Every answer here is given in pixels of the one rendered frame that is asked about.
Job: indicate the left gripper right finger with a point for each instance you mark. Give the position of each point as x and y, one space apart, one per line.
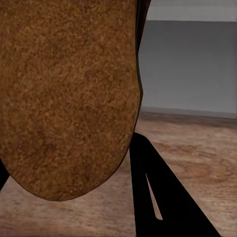
181 216

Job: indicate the sandal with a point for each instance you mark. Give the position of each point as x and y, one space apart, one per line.
70 91

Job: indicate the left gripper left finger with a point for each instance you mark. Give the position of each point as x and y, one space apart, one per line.
4 175

